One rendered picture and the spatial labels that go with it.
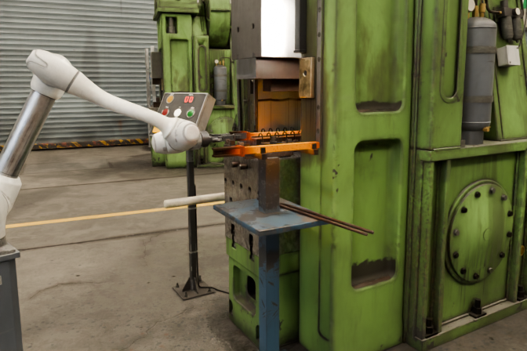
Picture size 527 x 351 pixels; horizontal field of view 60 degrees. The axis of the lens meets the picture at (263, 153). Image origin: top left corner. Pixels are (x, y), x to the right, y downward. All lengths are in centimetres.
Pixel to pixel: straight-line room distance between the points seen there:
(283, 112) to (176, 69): 467
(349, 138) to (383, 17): 56
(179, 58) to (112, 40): 320
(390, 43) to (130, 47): 832
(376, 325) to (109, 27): 869
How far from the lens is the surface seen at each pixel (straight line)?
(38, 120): 215
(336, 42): 188
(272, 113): 247
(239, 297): 248
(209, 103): 257
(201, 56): 699
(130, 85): 1007
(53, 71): 196
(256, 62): 212
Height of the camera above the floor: 123
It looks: 8 degrees down
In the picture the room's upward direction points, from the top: straight up
